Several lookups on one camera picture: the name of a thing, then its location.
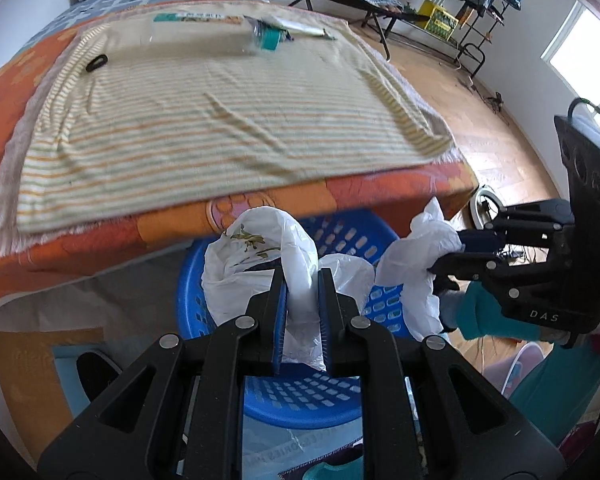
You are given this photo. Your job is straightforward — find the white tissue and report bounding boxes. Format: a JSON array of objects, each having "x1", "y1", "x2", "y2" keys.
[{"x1": 375, "y1": 197, "x2": 466, "y2": 343}]

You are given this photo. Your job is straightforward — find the black clothes rack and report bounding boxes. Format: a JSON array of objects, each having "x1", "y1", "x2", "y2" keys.
[{"x1": 387, "y1": 0, "x2": 526, "y2": 78}]

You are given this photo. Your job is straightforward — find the white plastic bag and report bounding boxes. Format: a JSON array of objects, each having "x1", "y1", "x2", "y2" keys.
[{"x1": 201, "y1": 206, "x2": 376, "y2": 372}]

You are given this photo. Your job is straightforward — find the yellow striped towel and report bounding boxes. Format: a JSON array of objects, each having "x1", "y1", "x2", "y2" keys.
[{"x1": 17, "y1": 7, "x2": 453, "y2": 233}]

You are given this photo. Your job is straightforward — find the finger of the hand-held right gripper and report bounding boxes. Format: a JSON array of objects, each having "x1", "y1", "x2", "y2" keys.
[
  {"x1": 427, "y1": 245, "x2": 551, "y2": 291},
  {"x1": 457, "y1": 199, "x2": 576, "y2": 256}
]

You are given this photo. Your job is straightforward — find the white ring light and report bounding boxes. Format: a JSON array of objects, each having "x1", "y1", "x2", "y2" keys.
[{"x1": 467, "y1": 185, "x2": 511, "y2": 233}]

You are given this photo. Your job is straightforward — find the blue plastic basket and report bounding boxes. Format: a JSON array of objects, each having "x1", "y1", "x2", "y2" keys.
[{"x1": 176, "y1": 215, "x2": 438, "y2": 431}]

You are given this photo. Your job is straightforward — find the green and white toothpaste box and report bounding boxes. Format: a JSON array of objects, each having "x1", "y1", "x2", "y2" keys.
[{"x1": 153, "y1": 10, "x2": 243, "y2": 25}]

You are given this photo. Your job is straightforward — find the person's teal trouser leg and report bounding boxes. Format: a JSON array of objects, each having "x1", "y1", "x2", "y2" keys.
[{"x1": 440, "y1": 280, "x2": 600, "y2": 448}]

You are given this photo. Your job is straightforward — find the white toothpaste tube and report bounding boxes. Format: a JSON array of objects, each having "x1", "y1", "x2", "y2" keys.
[{"x1": 265, "y1": 16, "x2": 337, "y2": 41}]

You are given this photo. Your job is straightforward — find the fuzzy beige towel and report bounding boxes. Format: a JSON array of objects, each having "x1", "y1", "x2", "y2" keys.
[{"x1": 0, "y1": 2, "x2": 456, "y2": 256}]

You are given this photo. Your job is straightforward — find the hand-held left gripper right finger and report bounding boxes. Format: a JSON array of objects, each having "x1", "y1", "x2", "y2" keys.
[{"x1": 317, "y1": 267, "x2": 566, "y2": 480}]

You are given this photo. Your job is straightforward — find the bright window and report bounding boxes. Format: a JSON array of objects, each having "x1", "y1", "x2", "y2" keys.
[{"x1": 540, "y1": 0, "x2": 600, "y2": 111}]

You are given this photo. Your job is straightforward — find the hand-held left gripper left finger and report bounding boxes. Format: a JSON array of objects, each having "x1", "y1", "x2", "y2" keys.
[{"x1": 37, "y1": 267, "x2": 288, "y2": 480}]

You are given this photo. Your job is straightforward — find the bed with orange sheet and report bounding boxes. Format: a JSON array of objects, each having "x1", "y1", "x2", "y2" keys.
[{"x1": 0, "y1": 0, "x2": 481, "y2": 313}]

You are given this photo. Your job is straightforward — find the clear plastic bottle teal label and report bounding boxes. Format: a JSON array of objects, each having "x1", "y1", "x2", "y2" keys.
[{"x1": 147, "y1": 16, "x2": 287, "y2": 56}]

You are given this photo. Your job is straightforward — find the yellow plastic crate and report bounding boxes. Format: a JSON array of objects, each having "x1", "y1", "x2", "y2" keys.
[{"x1": 417, "y1": 0, "x2": 461, "y2": 41}]

